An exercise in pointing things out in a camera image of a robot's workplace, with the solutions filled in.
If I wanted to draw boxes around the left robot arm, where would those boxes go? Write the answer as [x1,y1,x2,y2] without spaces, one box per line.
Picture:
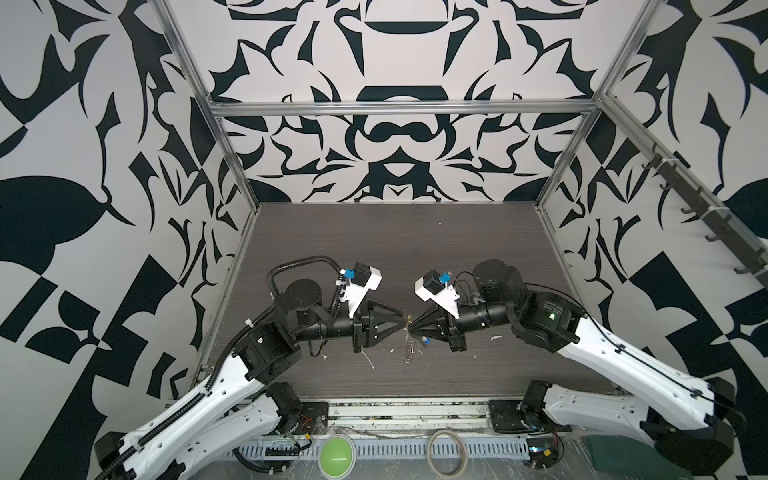
[94,255,406,479]

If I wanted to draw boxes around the white slotted cable duct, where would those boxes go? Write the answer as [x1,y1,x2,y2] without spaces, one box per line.
[239,437,530,461]

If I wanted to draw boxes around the green round button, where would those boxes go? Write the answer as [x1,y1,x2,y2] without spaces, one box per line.
[318,434,357,480]

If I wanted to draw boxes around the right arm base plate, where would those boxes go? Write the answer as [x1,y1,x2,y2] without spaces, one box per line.
[488,399,536,434]

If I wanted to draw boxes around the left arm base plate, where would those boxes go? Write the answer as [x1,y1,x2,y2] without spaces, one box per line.
[291,401,329,435]

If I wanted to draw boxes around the aluminium frame crossbar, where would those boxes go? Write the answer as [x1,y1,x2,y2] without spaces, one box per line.
[209,99,596,118]

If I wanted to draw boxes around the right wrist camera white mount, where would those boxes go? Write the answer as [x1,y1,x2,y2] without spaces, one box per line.
[414,270,460,319]

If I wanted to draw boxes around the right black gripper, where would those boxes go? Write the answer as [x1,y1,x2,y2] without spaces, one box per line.
[409,297,518,351]

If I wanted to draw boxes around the tape roll ring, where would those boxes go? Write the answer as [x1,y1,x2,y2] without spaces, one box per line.
[425,428,469,479]

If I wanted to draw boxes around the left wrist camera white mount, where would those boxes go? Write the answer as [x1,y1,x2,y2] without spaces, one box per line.
[340,262,382,319]

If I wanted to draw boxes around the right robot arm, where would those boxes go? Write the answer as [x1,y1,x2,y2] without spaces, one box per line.
[408,259,736,476]

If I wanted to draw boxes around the metal keyring with yellow tag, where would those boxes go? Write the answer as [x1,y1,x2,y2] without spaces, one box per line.
[403,315,416,364]

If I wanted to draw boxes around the dark green cloth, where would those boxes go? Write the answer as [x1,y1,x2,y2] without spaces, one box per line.
[583,435,693,480]

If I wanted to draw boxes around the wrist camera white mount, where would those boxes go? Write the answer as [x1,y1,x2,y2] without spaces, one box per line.
[340,262,382,319]
[414,270,460,319]

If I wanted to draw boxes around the aluminium front rail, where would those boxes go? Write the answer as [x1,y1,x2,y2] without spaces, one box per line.
[158,392,601,442]

